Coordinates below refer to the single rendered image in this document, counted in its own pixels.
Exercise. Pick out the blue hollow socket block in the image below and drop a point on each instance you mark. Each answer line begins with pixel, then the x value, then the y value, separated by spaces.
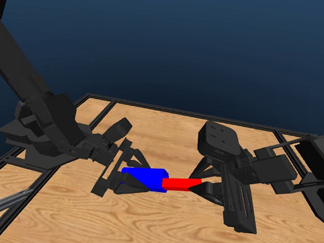
pixel 148 176

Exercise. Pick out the thin red peg bar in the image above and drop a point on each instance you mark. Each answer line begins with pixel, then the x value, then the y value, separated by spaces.
pixel 179 184

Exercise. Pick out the black table frame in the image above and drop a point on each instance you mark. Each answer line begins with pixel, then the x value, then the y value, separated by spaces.
pixel 99 115

